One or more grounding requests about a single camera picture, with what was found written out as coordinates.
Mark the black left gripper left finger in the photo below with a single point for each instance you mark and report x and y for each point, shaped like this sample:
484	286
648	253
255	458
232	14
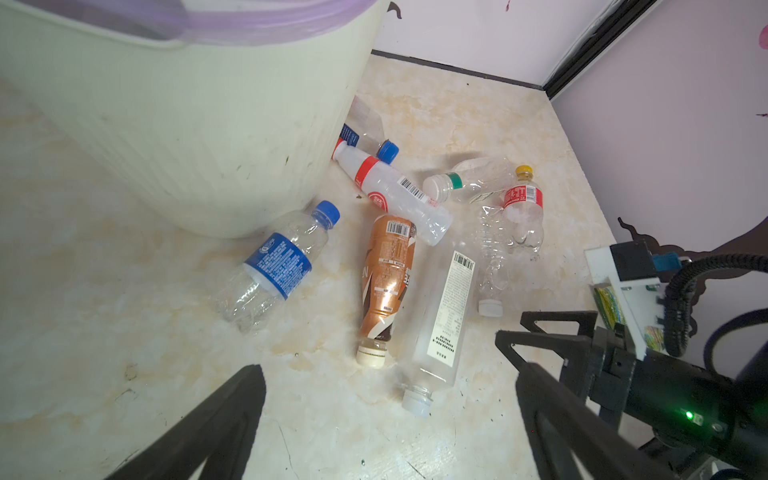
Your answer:
215	438

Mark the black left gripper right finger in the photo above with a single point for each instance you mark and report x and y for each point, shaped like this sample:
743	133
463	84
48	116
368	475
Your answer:
565	435

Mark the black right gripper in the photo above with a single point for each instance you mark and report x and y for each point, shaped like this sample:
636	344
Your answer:
674	398

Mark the clear white label bottle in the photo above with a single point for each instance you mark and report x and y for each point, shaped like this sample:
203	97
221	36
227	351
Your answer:
436	324

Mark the cream waste bin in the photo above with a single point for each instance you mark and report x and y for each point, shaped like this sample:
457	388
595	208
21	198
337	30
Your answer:
218	139

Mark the purple bin liner bag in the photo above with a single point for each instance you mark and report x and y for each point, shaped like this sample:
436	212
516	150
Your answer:
211	22

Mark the green yellow snack bag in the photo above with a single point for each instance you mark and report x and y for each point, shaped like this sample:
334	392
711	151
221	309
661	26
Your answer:
607	302

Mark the crumpled clear bottle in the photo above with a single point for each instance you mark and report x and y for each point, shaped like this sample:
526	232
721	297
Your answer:
494	276

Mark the yellow cap red label bottle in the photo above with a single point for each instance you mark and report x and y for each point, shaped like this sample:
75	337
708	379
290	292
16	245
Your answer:
524	213

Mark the blue label water bottle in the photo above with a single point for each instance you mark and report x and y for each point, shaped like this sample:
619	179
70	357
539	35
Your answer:
273	271

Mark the clear green label bottle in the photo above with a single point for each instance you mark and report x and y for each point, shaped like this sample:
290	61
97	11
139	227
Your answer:
471	180

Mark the brown coffee bottle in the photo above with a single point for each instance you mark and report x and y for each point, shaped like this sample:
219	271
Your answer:
385	279

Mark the red cap white bottle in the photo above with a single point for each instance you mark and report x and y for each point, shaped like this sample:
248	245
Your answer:
393	192

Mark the blue cap clear bottle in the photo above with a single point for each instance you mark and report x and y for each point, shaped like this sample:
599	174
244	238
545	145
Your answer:
363	129

